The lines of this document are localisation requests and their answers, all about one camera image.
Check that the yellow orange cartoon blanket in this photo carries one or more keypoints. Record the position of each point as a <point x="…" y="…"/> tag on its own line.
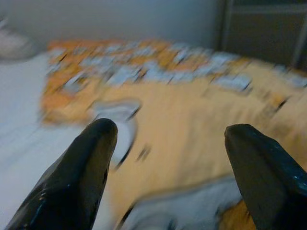
<point x="180" y="119"/>

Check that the white bed sheet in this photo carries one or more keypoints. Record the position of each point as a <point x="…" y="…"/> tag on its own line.
<point x="19" y="107"/>

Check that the white plush toy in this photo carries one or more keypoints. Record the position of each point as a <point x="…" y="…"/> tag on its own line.
<point x="12" y="43"/>

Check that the grey door with glass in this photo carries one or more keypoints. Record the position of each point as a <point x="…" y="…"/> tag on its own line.
<point x="259" y="36"/>

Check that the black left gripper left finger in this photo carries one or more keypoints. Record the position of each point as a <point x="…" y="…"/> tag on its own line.
<point x="72" y="182"/>

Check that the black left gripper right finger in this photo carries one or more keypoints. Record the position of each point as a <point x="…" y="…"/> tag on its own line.
<point x="271" y="182"/>

